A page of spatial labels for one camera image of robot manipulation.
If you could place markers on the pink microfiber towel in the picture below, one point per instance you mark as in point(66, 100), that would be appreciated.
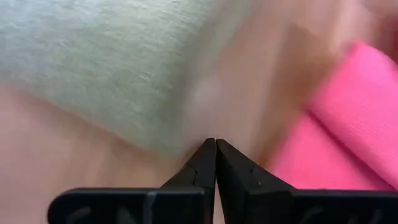
point(342, 124)

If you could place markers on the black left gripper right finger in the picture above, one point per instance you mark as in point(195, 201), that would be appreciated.
point(264, 205)

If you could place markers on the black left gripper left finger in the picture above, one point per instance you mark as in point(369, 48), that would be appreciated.
point(186, 202)

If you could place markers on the light green microfiber towel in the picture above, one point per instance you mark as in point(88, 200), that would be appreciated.
point(109, 62)

